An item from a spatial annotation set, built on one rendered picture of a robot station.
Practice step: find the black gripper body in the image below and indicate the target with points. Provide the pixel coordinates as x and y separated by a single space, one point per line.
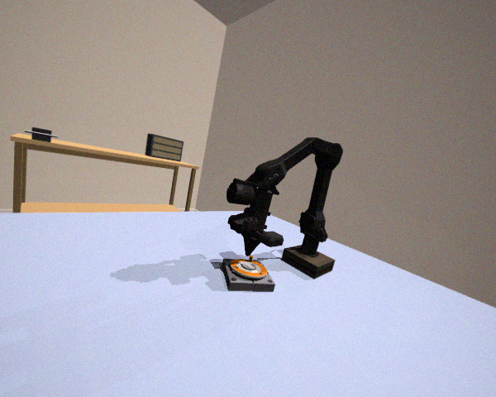
270 239

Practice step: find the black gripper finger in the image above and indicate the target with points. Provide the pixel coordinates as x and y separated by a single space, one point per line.
246 240
253 243

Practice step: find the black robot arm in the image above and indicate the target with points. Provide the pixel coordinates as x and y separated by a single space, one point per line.
267 175

